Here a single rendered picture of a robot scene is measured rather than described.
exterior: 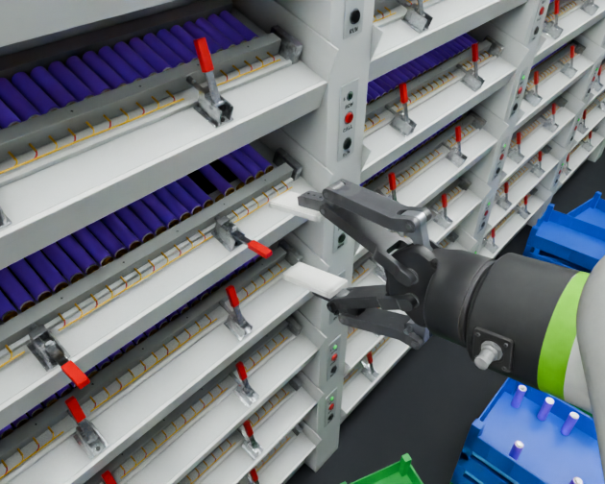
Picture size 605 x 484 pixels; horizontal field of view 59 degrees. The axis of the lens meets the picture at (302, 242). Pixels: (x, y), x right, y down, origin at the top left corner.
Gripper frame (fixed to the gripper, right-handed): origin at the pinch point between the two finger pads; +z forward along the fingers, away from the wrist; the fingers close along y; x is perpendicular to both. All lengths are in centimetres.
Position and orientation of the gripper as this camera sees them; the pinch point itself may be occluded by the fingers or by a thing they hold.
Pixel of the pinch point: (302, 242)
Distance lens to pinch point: 55.4
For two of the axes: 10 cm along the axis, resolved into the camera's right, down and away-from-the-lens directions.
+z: -7.3, -2.5, 6.4
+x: 6.7, -4.4, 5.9
